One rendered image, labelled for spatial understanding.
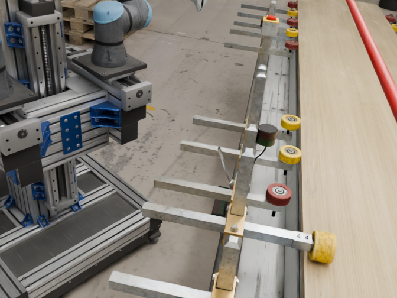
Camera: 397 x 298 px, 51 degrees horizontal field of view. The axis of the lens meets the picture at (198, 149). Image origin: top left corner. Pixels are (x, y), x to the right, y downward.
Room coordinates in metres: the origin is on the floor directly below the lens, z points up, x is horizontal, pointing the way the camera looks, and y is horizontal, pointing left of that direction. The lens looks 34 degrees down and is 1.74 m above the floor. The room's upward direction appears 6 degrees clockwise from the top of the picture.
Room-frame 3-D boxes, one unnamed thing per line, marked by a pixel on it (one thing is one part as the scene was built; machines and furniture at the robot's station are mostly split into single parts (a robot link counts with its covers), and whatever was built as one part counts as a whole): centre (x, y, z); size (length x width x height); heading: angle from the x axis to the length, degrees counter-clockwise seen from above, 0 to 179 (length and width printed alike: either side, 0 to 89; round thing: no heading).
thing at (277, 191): (1.07, -0.28, 0.85); 0.08 x 0.08 x 0.11
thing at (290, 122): (1.56, -0.37, 0.85); 0.08 x 0.08 x 0.11
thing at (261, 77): (1.37, -0.19, 0.93); 0.04 x 0.04 x 0.48; 83
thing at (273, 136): (1.12, -0.21, 1.09); 0.06 x 0.06 x 0.02
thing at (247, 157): (0.87, -0.13, 0.93); 0.04 x 0.04 x 0.48; 83
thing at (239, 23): (3.07, -0.37, 0.82); 0.44 x 0.03 x 0.04; 83
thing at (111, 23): (1.65, 0.41, 1.21); 0.13 x 0.12 x 0.14; 147
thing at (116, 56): (1.64, 0.41, 1.09); 0.15 x 0.15 x 0.10
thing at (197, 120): (1.58, -0.18, 0.82); 0.44 x 0.03 x 0.04; 83
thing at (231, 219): (0.85, -0.12, 0.95); 0.14 x 0.06 x 0.05; 173
